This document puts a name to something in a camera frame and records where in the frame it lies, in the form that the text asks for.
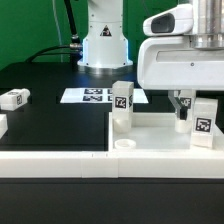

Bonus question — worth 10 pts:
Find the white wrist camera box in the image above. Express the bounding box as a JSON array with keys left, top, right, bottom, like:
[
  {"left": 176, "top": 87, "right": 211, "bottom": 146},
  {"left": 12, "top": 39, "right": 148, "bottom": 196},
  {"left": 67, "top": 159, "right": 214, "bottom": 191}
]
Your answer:
[{"left": 143, "top": 3, "right": 194, "bottom": 36}]

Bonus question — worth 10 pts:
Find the black cable with connector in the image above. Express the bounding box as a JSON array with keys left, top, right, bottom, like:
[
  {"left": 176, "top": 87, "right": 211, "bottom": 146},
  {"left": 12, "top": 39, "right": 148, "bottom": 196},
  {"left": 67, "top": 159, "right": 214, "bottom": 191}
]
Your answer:
[{"left": 25, "top": 0, "right": 84, "bottom": 64}]

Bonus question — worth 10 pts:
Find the white square table top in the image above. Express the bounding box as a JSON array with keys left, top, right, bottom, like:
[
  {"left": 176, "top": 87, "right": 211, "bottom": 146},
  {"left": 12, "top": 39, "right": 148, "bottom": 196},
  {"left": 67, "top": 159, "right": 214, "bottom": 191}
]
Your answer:
[{"left": 108, "top": 112, "right": 224, "bottom": 155}]

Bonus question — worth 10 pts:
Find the white marker sheet with tags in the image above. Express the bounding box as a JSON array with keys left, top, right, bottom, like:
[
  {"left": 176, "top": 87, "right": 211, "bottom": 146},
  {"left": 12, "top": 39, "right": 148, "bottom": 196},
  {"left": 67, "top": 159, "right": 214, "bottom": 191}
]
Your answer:
[{"left": 59, "top": 87, "right": 150, "bottom": 105}]

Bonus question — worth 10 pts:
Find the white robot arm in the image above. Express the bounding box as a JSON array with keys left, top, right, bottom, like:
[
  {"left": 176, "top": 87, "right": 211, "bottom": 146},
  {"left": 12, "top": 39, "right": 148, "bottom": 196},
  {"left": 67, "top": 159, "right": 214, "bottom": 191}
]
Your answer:
[{"left": 78, "top": 0, "right": 224, "bottom": 91}]

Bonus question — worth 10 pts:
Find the thin grey cable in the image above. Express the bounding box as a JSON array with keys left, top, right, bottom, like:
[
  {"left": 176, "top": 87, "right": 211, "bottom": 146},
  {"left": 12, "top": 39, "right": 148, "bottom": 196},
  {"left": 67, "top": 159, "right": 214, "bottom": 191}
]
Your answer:
[{"left": 51, "top": 0, "right": 64, "bottom": 63}]

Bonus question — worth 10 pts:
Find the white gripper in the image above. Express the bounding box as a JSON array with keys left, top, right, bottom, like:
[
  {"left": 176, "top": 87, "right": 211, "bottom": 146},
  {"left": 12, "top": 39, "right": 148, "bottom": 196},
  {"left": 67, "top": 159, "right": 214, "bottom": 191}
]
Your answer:
[{"left": 137, "top": 36, "right": 224, "bottom": 120}]

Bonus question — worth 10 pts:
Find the white fence obstacle frame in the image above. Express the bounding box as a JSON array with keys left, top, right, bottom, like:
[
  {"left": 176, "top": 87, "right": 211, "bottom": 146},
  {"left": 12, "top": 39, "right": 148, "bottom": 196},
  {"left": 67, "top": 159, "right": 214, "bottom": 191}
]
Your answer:
[{"left": 0, "top": 151, "right": 224, "bottom": 179}]

